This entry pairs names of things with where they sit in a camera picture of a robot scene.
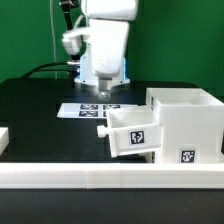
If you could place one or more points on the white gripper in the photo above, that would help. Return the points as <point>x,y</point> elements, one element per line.
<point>108,41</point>

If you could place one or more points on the white drawer box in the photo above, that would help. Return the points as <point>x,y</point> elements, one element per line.
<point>132,130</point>
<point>151,157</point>

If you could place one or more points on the white drawer cabinet frame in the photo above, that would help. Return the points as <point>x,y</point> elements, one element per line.
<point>193,124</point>

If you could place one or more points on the white front drawer box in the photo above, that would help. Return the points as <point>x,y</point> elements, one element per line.
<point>151,157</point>

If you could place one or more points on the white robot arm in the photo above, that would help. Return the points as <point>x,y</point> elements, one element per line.
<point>114,10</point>

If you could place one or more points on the white marker base plate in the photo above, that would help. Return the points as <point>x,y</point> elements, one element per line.
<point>87,110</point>

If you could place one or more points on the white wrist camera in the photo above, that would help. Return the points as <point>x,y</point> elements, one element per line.
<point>72,40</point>

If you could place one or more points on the black camera stand pole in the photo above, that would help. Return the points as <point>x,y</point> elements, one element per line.
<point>67,6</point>

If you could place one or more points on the white front barrier rail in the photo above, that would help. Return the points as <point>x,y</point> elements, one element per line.
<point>96,176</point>

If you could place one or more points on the white barrier rail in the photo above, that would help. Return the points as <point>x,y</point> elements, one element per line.
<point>96,176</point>
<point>4,139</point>

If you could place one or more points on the white left barrier rail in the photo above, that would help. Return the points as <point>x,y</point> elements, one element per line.
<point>4,139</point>

